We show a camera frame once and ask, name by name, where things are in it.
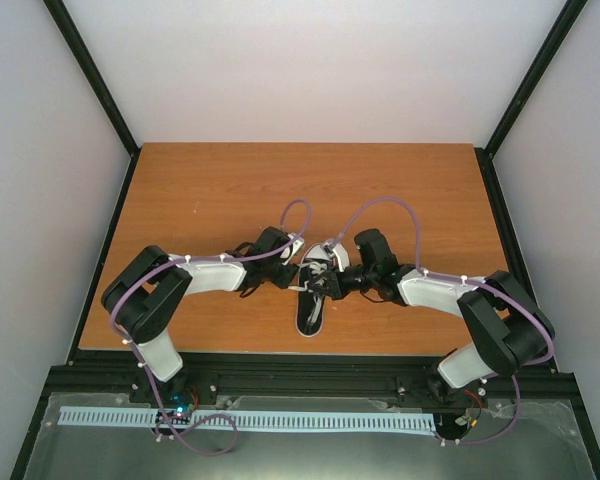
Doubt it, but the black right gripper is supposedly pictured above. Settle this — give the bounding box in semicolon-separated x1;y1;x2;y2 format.
308;264;377;300

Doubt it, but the white shoelace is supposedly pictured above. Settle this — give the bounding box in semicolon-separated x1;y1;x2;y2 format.
295;260;329;337

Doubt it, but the black white canvas sneaker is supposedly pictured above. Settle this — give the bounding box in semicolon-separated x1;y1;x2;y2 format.
296;241;350;338

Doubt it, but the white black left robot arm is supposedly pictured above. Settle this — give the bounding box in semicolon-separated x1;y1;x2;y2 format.
101;227;304;403

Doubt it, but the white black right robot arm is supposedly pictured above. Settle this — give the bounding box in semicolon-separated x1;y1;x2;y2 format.
297;229;555;405

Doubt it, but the circuit board with green led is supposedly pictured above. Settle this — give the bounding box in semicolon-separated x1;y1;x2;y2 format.
158;385;199;424

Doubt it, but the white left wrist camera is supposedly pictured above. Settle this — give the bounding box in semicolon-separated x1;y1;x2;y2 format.
280;237;305;265

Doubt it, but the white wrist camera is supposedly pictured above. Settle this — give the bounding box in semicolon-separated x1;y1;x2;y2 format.
322;239;350;272
280;237;305;265

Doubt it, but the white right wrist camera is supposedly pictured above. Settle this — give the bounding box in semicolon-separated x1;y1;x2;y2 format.
322;239;350;272

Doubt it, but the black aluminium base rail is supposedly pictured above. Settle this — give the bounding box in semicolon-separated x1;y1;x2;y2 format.
43;350;579;412

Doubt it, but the light blue slotted cable duct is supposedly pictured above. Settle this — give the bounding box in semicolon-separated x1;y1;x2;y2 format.
57;406;436;436

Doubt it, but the black left frame post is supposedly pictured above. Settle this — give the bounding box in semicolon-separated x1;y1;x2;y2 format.
42;0;143;157

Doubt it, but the black frame post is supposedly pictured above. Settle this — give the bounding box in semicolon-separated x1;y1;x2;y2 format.
482;0;589;155
42;0;143;157

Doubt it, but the black right frame post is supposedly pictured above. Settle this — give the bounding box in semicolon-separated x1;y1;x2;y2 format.
482;0;589;155

